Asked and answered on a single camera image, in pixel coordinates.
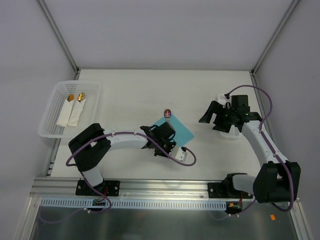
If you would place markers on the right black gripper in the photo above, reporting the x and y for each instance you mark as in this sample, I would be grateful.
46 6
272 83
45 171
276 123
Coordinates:
219 117

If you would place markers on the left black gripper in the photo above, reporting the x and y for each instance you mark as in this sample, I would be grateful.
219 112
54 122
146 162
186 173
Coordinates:
163 146

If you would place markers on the blue paper napkin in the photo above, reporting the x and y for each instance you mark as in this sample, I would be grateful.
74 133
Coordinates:
183 134

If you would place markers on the iridescent spoon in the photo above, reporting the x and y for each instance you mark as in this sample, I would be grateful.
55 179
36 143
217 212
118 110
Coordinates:
167 114

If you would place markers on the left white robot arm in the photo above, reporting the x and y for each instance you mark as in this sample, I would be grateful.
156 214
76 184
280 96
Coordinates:
90 146

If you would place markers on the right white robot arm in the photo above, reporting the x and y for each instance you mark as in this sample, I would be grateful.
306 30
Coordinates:
278 179

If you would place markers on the right rolled white napkin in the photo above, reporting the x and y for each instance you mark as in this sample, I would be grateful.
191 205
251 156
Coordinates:
77 110

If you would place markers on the small white utensil tray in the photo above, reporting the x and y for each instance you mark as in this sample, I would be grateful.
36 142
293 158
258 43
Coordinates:
233 132

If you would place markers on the large white plastic basket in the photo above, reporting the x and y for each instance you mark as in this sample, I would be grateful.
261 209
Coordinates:
48 127

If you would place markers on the orange tape piece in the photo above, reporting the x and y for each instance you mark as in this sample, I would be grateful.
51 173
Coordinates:
272 217

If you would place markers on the aluminium mounting rail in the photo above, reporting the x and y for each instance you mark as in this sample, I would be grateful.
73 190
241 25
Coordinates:
139 189

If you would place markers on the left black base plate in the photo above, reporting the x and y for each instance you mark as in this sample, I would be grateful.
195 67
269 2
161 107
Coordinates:
109 188

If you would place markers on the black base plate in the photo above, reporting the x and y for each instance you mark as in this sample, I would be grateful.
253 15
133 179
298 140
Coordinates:
109 188
216 190

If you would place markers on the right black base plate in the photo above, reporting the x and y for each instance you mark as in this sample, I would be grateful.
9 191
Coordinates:
216 190

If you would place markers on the white slotted cable duct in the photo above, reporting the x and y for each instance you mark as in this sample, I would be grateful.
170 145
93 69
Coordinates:
150 204

